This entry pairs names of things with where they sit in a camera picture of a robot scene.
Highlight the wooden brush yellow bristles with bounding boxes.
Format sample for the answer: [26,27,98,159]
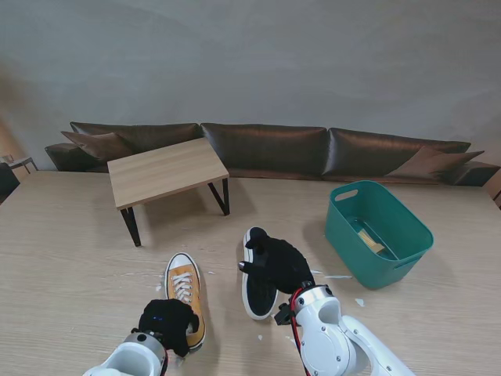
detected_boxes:
[356,230,387,255]

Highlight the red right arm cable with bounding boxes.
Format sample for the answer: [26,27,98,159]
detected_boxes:
[290,287,310,376]

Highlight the light wooden cabinet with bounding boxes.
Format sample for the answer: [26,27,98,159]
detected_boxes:
[485,172,501,208]

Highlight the green plastic basin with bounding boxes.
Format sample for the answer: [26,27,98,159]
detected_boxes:
[324,179,434,291]

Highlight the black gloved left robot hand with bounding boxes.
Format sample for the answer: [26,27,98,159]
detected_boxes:
[137,299,200,358]

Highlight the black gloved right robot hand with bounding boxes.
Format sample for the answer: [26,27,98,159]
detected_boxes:
[237,233,316,295]

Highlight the yellow canvas sneaker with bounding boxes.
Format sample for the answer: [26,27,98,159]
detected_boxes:
[163,252,207,352]
[241,226,279,321]

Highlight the brown leather sofa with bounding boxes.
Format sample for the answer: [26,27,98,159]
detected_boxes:
[44,121,501,187]

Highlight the dark chair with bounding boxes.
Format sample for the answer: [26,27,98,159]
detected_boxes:
[0,162,20,204]

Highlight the brown leather throw pillow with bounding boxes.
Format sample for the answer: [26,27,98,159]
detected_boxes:
[61,131,130,161]
[385,145,485,179]

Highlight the small wooden black-legged stand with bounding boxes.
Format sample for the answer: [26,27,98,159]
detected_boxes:
[106,136,230,248]

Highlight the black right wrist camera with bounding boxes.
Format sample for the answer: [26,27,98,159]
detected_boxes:
[273,303,294,327]

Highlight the wooden side table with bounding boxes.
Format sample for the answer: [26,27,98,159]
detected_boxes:
[0,154,39,174]

